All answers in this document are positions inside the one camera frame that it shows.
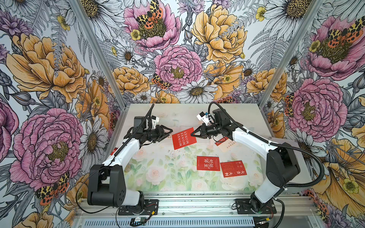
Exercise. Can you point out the red card white characters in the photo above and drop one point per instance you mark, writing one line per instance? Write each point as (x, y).
(208, 163)

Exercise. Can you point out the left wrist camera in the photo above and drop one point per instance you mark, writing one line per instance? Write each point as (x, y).
(146, 122)

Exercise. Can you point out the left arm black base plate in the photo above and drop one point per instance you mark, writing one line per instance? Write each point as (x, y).
(147, 208)

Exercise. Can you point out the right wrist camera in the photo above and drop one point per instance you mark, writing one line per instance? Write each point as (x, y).
(206, 118)

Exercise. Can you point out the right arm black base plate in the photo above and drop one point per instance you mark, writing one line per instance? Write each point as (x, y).
(252, 206)

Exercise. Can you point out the pink elephant photo album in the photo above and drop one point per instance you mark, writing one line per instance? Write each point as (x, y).
(179, 129)

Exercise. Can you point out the red box at left edge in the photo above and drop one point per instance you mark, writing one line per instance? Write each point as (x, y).
(114, 151)

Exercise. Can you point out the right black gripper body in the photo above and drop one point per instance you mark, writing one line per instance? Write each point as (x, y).
(214, 129)

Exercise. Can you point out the red money money card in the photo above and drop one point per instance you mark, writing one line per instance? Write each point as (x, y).
(183, 138)

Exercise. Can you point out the aluminium front rail frame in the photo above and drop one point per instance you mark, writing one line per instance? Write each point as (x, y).
(204, 210)

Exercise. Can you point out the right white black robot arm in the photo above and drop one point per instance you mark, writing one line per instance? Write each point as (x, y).
(281, 161)

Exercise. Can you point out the red card gold characters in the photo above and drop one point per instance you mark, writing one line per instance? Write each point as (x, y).
(233, 169)

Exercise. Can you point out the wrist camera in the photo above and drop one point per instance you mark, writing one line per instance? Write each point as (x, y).
(146, 122)
(206, 118)

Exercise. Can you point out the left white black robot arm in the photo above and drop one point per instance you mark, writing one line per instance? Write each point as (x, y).
(106, 183)

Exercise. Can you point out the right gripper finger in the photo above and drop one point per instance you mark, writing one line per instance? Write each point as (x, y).
(205, 136)
(201, 130)

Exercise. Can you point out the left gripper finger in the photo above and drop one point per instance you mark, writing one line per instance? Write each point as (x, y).
(162, 137)
(165, 131)

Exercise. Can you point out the red and pink card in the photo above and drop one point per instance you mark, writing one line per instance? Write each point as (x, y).
(225, 144)

